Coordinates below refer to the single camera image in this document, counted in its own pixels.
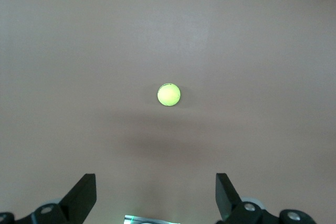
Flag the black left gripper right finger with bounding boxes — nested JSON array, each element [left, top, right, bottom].
[[215, 173, 316, 224]]

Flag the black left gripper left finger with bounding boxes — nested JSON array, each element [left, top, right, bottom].
[[0, 173, 97, 224]]

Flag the yellow-green tennis ball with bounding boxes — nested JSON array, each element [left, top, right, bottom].
[[156, 82, 182, 107]]

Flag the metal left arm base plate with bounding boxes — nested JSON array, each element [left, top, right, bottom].
[[124, 215, 182, 224]]

